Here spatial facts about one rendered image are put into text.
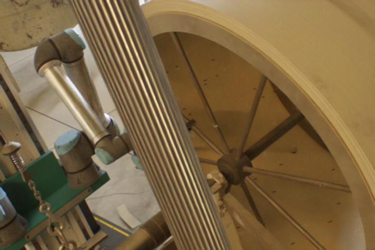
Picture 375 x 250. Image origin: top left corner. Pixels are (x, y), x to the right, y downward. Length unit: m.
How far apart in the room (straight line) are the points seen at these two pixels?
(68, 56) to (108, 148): 0.53
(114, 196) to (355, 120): 2.89
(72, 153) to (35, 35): 3.77
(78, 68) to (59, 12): 3.95
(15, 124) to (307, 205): 1.72
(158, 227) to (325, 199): 1.40
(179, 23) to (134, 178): 2.50
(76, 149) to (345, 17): 1.57
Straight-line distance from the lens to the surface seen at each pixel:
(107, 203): 4.47
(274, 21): 2.02
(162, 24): 2.39
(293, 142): 3.70
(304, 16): 2.06
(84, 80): 2.83
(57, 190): 3.21
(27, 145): 3.14
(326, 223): 3.36
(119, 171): 4.79
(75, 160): 3.04
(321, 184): 2.20
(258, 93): 2.13
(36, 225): 3.02
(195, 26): 2.20
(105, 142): 2.47
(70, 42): 2.71
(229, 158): 2.54
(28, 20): 6.63
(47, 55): 2.66
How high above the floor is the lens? 2.36
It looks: 28 degrees down
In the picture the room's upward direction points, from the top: 20 degrees counter-clockwise
